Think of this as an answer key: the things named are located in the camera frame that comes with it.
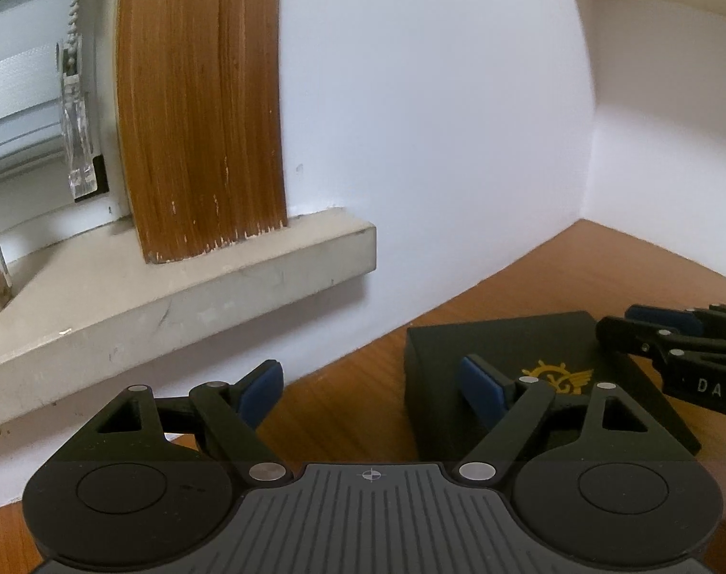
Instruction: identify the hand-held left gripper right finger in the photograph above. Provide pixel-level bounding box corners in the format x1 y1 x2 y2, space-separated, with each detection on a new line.
451 354 654 485

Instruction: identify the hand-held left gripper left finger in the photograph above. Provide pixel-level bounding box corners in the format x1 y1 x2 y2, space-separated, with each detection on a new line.
91 359 295 485

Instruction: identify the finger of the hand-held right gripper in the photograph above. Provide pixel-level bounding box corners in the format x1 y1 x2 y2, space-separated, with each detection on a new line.
625 304 719 336
596 314 707 372

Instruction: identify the black box lid gold emblem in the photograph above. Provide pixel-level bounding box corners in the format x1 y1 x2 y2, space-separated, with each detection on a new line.
404 311 702 463

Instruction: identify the wooden desk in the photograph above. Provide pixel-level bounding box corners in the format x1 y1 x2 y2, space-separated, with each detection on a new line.
0 218 726 574

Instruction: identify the stone window sill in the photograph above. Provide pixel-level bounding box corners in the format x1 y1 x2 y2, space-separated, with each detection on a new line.
0 206 379 432

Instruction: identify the wooden window trim panel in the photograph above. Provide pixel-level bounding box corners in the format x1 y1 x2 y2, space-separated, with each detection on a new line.
115 0 290 265

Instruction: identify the clear plastic blind wand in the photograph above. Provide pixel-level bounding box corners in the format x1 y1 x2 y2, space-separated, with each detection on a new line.
57 39 99 202

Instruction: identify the white window blind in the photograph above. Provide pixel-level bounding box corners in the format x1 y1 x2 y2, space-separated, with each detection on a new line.
0 0 86 168

